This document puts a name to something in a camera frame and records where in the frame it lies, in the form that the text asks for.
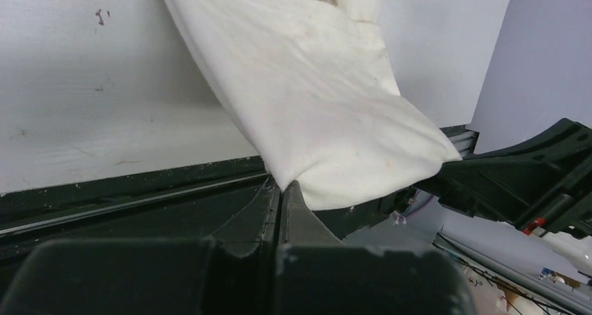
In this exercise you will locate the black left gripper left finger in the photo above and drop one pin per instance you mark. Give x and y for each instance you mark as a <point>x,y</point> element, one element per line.
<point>240,275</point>

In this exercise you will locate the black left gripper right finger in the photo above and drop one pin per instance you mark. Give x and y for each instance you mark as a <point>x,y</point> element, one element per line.
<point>302,233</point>

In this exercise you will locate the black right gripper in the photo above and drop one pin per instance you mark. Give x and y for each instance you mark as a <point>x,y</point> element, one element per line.
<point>543,182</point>

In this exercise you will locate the cream white t shirt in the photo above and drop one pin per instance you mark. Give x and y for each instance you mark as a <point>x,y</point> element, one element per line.
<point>309,84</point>

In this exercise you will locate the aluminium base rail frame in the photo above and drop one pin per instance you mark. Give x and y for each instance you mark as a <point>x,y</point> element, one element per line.
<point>143,244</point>

